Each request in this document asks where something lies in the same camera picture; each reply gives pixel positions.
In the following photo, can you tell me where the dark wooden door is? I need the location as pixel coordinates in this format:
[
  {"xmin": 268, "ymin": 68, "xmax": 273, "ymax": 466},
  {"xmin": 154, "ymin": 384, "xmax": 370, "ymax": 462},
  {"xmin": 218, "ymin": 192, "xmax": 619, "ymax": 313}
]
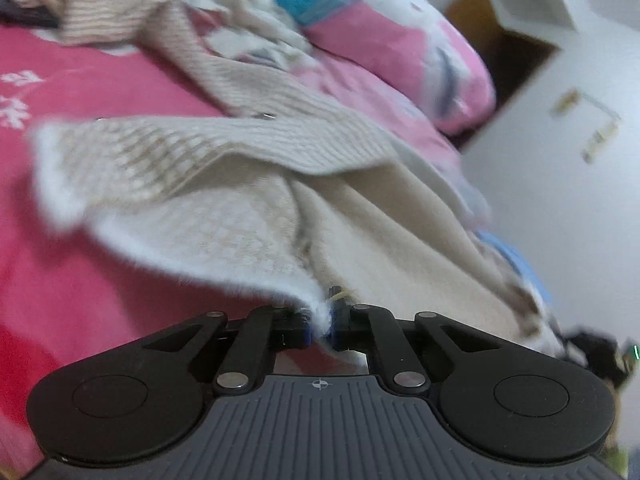
[{"xmin": 445, "ymin": 0, "xmax": 558, "ymax": 153}]

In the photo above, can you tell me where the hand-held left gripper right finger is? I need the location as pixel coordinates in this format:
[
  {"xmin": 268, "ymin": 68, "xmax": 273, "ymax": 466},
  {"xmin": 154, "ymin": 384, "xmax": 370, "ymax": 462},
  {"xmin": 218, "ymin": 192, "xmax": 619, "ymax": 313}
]
[{"xmin": 329, "ymin": 302, "xmax": 501, "ymax": 398}]

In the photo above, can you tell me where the pink printed quilt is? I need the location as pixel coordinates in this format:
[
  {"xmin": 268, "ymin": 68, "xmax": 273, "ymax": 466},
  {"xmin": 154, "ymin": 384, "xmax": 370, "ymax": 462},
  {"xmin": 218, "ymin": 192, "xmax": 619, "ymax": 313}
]
[{"xmin": 180, "ymin": 0, "xmax": 498, "ymax": 161}]

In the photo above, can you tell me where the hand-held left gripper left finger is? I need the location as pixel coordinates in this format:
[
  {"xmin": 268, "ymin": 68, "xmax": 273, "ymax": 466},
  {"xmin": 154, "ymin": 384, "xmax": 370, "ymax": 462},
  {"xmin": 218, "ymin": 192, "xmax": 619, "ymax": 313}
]
[{"xmin": 142, "ymin": 306, "xmax": 311, "ymax": 396}]

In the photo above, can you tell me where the beige checked knit cardigan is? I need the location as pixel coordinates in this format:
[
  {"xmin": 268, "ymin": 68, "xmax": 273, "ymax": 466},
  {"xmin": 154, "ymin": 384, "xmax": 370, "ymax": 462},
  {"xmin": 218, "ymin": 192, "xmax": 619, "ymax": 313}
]
[{"xmin": 30, "ymin": 0, "xmax": 566, "ymax": 361}]

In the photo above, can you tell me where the white knit garment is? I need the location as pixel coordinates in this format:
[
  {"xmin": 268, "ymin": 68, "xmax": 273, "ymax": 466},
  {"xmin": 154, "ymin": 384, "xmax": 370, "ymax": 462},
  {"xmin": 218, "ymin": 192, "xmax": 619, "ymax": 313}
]
[{"xmin": 192, "ymin": 0, "xmax": 321, "ymax": 68}]

